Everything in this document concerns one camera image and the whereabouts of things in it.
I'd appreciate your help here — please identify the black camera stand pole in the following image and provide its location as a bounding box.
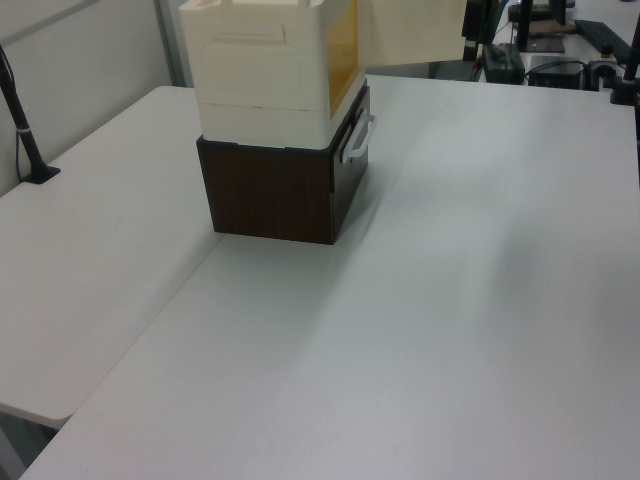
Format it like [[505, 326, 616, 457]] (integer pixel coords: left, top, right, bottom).
[[0, 42, 62, 187]]

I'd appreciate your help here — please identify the black pole with clamp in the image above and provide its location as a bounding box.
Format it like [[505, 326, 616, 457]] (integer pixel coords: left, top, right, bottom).
[[607, 0, 640, 107]]

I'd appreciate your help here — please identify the brown wooden drawer box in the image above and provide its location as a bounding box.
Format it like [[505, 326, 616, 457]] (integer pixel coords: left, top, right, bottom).
[[195, 77, 372, 247]]

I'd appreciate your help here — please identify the black monitor stand post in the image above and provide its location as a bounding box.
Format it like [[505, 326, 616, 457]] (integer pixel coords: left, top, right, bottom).
[[461, 0, 495, 62]]

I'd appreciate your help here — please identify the black upright post with plate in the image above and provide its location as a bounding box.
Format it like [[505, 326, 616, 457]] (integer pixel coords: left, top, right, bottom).
[[508, 0, 567, 55]]

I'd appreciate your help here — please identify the cream cabinet door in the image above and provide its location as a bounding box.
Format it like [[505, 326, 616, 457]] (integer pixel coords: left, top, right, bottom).
[[356, 0, 465, 68]]

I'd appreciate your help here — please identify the black electronics box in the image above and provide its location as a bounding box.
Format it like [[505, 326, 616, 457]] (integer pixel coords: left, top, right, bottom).
[[528, 54, 587, 90]]

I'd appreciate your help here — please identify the white drawer handle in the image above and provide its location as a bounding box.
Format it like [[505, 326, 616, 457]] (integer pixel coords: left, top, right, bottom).
[[338, 111, 377, 165]]

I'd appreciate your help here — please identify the cream plastic serving tray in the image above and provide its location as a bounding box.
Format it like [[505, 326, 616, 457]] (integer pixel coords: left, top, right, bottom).
[[178, 0, 370, 151]]

